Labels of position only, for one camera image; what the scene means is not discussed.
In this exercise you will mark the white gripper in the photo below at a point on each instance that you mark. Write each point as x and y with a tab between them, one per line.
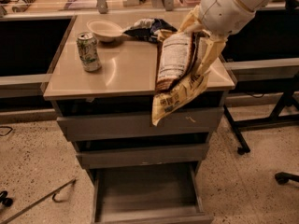
224	12

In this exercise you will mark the brown chip bag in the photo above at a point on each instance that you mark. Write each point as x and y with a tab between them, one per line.
181	73

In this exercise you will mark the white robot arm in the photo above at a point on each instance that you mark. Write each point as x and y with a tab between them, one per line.
220	18

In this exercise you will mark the blue chip bag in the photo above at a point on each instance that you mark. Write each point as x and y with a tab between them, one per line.
148	29

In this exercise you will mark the grey drawer cabinet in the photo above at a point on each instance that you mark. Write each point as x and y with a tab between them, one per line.
125	83

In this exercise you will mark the middle grey drawer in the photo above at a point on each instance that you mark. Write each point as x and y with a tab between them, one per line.
142	156

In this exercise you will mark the grey drawer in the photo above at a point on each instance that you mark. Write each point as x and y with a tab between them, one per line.
142	156
138	124
155	194

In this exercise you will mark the top grey drawer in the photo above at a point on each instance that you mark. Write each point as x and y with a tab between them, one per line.
138	124

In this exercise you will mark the bottom grey drawer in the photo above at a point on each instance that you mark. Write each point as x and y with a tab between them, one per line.
155	194

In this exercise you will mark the white paper bowl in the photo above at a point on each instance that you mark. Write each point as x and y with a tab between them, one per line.
105	31

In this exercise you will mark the green soda can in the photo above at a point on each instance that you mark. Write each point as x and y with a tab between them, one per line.
87	51

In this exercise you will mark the black chair caster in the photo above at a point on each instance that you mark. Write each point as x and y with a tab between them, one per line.
283	178

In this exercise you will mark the metal rod on floor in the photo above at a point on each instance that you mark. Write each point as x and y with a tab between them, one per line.
52	194

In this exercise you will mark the black caster at left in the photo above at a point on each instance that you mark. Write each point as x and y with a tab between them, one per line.
4	200

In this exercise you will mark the black table leg frame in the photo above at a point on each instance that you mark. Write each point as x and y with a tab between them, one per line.
274	118

